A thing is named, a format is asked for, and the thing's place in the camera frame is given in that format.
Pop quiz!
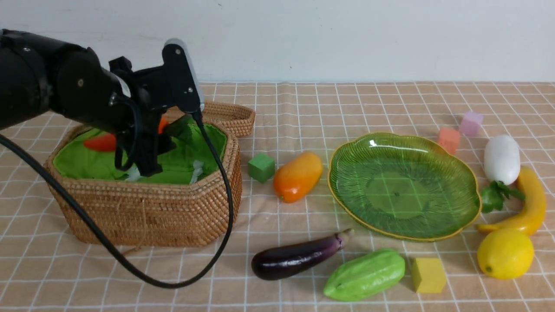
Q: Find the yellow banana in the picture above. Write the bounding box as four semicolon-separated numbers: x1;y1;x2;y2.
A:
476;166;546;236

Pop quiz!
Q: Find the woven wicker basket green lining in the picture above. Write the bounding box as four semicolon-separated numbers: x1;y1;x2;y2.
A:
44;115;243;248

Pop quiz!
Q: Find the wrist camera with grey mount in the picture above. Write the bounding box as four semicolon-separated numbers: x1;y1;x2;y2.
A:
161;38;205;115

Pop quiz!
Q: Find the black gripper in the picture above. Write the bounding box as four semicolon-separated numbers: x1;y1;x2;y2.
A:
109;56;175;176

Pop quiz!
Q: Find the purple eggplant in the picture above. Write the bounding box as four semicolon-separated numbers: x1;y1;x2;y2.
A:
251;228;354;281

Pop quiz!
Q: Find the orange foam cube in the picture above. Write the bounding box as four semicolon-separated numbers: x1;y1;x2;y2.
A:
437;127;460;155

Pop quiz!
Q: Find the woven wicker basket lid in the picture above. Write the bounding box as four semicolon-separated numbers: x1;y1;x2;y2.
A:
165;101;257;138

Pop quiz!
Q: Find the green glass leaf plate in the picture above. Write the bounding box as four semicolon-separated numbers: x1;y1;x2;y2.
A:
327;132;482;242

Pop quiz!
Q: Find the yellow lemon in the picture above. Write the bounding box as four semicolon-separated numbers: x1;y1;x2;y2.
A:
477;228;535;279

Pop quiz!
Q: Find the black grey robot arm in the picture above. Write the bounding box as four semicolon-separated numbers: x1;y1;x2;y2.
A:
1;29;175;176

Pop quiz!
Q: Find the black cable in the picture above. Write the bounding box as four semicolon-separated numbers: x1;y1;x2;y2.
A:
0;93;235;289

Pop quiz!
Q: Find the yellow foam cube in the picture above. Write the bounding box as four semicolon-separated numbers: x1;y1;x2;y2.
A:
411;257;447;294

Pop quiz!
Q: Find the green foam cube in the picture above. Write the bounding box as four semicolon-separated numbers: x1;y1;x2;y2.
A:
248;153;276;184

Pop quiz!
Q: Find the orange yellow mango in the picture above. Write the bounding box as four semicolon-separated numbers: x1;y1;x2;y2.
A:
273;151;323;203

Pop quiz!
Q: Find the orange carrot with green leaves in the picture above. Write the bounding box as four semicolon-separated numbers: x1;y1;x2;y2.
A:
75;117;176;154

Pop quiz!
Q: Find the white radish with green leaves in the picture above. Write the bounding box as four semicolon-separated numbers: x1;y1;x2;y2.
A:
480;135;526;214

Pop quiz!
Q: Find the pink foam cube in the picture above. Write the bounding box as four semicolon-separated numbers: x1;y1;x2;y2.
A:
458;111;483;137

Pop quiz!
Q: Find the green chayote gourd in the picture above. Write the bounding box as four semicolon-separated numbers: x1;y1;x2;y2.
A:
323;249;405;302

